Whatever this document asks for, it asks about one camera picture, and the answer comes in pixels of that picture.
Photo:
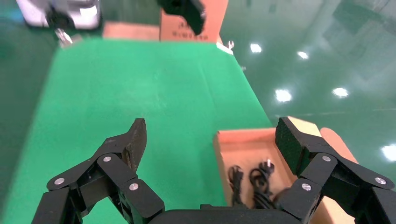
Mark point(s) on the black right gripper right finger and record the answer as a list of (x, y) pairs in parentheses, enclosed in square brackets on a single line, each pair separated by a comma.
[(312, 173)]

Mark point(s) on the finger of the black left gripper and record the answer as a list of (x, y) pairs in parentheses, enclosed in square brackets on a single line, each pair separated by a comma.
[(188, 10)]

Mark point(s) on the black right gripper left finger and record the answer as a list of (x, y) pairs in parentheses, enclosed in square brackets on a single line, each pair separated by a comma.
[(130, 185)]

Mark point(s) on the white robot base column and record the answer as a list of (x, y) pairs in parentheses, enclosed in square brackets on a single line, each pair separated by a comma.
[(34, 12)]

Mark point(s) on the tall printed cardboard box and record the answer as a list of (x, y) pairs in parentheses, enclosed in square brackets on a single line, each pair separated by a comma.
[(213, 21)]

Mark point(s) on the open shallow cardboard box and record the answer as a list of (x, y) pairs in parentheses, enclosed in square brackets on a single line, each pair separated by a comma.
[(247, 145)]

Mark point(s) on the silver metal table clamp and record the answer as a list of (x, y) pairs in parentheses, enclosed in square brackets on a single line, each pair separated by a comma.
[(226, 48), (64, 37)]

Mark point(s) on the flat wooden board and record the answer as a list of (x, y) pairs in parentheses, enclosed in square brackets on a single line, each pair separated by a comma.
[(130, 31)]

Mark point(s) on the green table cloth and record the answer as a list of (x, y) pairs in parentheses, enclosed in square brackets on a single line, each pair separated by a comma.
[(123, 92)]

